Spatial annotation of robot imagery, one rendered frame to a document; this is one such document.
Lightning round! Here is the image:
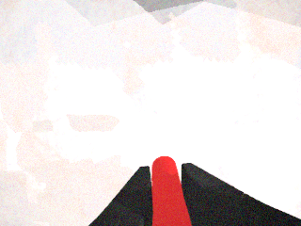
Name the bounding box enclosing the red peg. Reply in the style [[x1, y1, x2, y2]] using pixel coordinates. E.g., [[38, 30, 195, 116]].
[[151, 155, 192, 226]]

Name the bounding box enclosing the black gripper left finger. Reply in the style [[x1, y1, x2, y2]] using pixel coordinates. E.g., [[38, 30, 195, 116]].
[[88, 166, 154, 226]]

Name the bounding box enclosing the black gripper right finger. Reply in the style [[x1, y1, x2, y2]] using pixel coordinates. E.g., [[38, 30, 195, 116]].
[[181, 163, 301, 226]]

